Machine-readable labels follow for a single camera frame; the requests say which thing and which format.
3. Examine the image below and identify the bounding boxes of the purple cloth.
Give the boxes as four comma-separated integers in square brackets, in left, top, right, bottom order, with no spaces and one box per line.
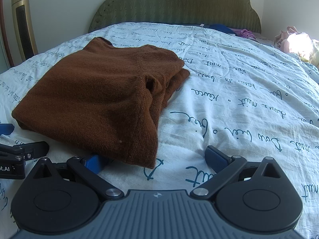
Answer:
[232,28,257,40]

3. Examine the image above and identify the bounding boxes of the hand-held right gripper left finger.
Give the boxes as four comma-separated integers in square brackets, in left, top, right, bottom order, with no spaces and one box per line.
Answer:
[32,154,125,200]

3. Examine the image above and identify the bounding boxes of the green upholstered headboard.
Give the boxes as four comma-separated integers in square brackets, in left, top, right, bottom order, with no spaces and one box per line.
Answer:
[88,0,262,34]

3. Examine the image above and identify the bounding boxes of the blue cloth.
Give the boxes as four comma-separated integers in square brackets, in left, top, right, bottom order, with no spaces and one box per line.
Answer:
[209,24,236,34]

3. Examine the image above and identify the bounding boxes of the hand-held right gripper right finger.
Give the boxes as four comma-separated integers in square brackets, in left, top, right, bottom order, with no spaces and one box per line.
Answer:
[189,145,287,200]

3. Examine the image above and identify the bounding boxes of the brown knit sweater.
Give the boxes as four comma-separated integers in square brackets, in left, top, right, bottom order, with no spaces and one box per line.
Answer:
[11,37,191,169]

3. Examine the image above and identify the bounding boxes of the yellow green cloth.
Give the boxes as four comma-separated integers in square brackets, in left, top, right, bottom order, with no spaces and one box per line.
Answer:
[308,42,319,66]

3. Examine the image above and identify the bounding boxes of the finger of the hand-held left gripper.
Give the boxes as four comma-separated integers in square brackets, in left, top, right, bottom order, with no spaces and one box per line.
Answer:
[0,141,50,165]
[0,123,15,136]

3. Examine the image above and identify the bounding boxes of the pink cloth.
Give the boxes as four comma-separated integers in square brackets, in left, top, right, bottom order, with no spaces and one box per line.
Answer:
[274,26,313,55]

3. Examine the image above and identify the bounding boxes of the gold tower fan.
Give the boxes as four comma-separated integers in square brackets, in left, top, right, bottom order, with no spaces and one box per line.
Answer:
[11,0,39,61]

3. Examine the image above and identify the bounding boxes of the white script-printed blanket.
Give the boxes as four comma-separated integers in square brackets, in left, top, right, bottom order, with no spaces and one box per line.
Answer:
[0,21,319,239]

